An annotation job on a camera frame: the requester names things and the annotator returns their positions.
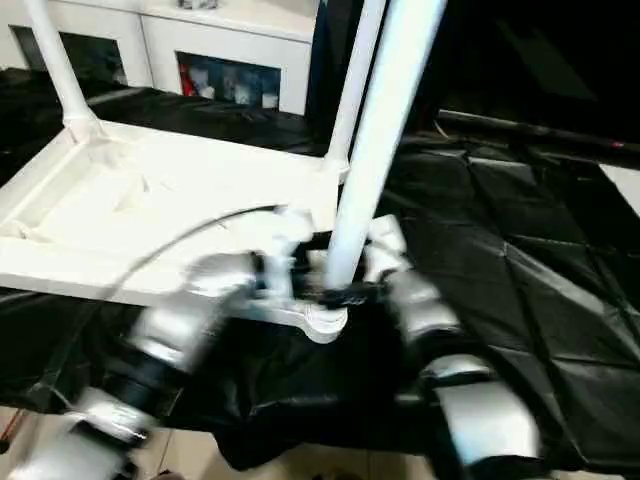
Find white plastic table leg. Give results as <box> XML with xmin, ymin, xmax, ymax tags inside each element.
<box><xmin>22</xmin><ymin>0</ymin><xmax>105</xmax><ymax>145</ymax></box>
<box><xmin>323</xmin><ymin>0</ymin><xmax>450</xmax><ymax>295</ymax></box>
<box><xmin>321</xmin><ymin>0</ymin><xmax>390</xmax><ymax>175</ymax></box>

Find white plastic table top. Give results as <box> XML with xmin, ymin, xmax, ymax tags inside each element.
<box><xmin>0</xmin><ymin>117</ymin><xmax>352</xmax><ymax>347</ymax></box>

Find black mat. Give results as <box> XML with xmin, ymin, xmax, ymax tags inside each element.
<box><xmin>0</xmin><ymin>67</ymin><xmax>640</xmax><ymax>474</ymax></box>

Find white cabinet with glass doors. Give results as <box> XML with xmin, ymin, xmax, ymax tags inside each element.
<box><xmin>0</xmin><ymin>0</ymin><xmax>322</xmax><ymax>115</ymax></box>

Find black backdrop cloth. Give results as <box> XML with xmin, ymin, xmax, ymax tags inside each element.
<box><xmin>307</xmin><ymin>0</ymin><xmax>640</xmax><ymax>146</ymax></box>

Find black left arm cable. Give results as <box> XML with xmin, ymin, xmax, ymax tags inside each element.
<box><xmin>47</xmin><ymin>202</ymin><xmax>289</xmax><ymax>391</ymax></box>

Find red cable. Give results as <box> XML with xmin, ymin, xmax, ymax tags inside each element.
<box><xmin>0</xmin><ymin>407</ymin><xmax>25</xmax><ymax>444</ymax></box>

